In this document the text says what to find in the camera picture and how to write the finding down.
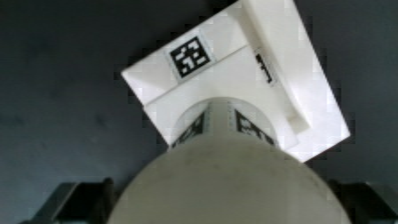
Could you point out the white lamp base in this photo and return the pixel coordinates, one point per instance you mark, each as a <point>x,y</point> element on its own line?
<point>243,58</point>

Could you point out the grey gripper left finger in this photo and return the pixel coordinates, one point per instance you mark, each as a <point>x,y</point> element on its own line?
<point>79,205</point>

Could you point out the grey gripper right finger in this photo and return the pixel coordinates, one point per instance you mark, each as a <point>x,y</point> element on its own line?
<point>369,201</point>

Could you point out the white lamp bulb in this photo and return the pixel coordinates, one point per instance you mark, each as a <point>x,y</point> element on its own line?
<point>227,181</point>

